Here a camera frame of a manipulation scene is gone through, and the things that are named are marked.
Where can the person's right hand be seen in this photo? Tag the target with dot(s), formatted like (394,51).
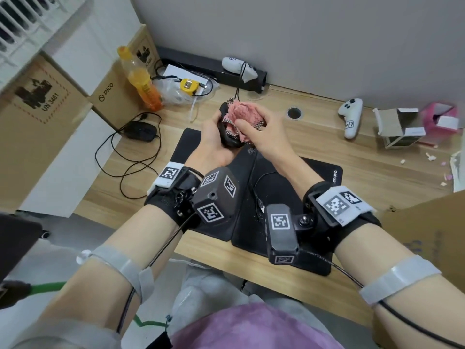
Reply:
(276,141)

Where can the person's left hand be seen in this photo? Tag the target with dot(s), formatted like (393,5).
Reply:
(210,152)

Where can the black mouse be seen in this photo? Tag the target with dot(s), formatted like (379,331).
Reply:
(229,139)
(140,131)

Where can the black mouse pad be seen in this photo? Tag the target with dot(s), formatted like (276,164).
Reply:
(181,145)
(319,174)

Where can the pink cleaning cloth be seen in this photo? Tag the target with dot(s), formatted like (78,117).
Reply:
(243,110)

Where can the person's right forearm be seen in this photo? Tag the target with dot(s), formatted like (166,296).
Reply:
(374,250)

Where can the person's left forearm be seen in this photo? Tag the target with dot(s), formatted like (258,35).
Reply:
(127,243)

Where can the person's purple shirt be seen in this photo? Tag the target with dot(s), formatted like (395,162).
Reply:
(254,327)

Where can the yellow tape measure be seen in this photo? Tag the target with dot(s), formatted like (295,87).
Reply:
(189,87)

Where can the clear plastic bag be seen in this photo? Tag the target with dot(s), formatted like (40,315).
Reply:
(170,94)

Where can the white controller with label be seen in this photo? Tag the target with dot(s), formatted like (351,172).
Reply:
(351,116)

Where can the white paper sheet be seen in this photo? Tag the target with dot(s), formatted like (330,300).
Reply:
(172,70)

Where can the long black bar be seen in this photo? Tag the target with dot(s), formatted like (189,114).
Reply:
(196,59)

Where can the orange juice bottle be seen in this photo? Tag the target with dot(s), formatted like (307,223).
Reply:
(143,83)

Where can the cardboard box with round logo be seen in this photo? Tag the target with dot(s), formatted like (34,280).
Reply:
(116,105)

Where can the small open cardboard box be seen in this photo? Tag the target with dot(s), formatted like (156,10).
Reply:
(390,123)

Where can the white board panel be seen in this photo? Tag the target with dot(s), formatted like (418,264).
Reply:
(72,170)

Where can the scattered white crumbs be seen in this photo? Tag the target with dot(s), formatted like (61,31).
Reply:
(430,157)

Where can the pink box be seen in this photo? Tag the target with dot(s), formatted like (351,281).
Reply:
(434,118)

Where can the cardboard box with dark writing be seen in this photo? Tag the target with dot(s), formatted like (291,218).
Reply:
(432,221)

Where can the large cardboard box red-dotted label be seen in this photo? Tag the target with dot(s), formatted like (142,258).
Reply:
(32,149)

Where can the white paper bag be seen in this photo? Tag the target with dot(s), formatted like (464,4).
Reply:
(459,170)

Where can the green strip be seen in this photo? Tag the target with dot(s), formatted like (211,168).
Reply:
(47,288)

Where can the white slatted crate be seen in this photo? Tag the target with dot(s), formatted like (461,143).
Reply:
(21,50)

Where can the black wrist camera with markers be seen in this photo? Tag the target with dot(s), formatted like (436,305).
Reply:
(281,239)
(214,199)

